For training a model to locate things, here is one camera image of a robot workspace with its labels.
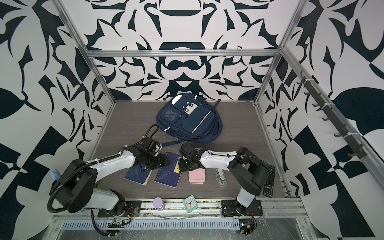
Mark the blue book yellow label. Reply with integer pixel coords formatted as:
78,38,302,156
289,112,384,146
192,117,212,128
125,165,152,186
155,152,182,188

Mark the navy blue school backpack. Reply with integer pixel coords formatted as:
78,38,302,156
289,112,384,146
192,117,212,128
156,93,223,147

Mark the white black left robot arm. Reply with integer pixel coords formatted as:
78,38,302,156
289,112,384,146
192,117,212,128
47,137,170,216

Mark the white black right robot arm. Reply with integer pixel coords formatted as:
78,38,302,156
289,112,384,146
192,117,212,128
179,143,271,208

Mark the pink pencil case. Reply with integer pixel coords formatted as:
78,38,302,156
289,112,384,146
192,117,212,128
189,168,206,184

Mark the clear plastic bag with eraser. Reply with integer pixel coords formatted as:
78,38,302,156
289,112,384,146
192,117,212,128
215,169,227,188

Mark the teal small alarm clock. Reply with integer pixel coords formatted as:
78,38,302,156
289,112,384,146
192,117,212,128
183,195,199,214

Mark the purple small bottle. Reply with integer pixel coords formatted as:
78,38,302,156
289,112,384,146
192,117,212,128
153,197,166,212

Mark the small circuit board left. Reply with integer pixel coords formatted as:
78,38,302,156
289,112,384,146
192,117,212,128
108,219,131,229

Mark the small circuit board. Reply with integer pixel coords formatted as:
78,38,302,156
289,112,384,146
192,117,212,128
240,221,257,236
108,219,131,229

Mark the black tv remote control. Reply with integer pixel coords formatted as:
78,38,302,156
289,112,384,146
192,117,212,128
263,166,276,198

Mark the small circuit board right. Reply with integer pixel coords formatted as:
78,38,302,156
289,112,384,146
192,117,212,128
240,221,257,236

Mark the light blue water bottle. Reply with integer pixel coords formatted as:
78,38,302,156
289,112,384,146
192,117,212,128
51,169,62,181

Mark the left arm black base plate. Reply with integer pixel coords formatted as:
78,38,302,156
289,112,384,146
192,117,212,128
97,201,142,218

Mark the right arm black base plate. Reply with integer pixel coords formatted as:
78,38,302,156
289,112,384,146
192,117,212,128
221,200,264,218

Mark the white slotted cable duct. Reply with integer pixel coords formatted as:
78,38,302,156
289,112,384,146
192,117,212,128
61,219,241,231

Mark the black corrugated cable conduit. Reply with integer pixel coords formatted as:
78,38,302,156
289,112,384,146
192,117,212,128
90,208,110,237

